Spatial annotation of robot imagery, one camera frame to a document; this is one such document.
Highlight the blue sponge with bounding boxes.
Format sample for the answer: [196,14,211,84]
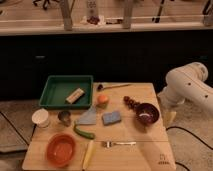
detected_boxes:
[102,111,121,126]

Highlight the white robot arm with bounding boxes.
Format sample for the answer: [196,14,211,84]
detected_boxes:
[158,62,213,114]

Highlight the dark purple bowl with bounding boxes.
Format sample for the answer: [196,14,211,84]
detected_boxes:
[136,103,160,126]

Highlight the red bowl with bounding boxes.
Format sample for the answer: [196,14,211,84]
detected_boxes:
[45,133,76,168]

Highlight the orange fruit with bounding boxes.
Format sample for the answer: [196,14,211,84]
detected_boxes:
[97,94,109,107]

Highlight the tan wooden block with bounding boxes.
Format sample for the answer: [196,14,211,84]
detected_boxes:
[66,88,84,104]

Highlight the dark grape bunch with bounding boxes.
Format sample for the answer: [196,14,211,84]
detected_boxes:
[123,96,140,110]

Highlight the blue grey cloth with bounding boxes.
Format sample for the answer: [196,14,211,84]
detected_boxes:
[75,106,96,125]

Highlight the green plastic tray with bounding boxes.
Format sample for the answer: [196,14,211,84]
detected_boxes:
[39,75,93,110]

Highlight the small metal cup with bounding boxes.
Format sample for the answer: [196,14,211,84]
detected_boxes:
[58,111,71,127]

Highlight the silver fork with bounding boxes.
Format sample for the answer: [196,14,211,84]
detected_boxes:
[102,141,136,148]

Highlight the yellow banana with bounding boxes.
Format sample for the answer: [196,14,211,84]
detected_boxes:
[82,140,94,171]

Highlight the white paper cup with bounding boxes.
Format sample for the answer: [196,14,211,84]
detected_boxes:
[32,109,50,128]

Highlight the wooden handled spoon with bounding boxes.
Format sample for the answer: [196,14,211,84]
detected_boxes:
[97,83,131,91]

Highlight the black cable right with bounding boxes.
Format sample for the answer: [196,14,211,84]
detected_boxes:
[165,125,213,171]

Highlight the black cable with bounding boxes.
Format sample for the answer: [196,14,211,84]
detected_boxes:
[0,111,37,147]
[165,125,213,171]

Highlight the black cable left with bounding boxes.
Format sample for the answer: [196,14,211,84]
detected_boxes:
[0,111,37,147]

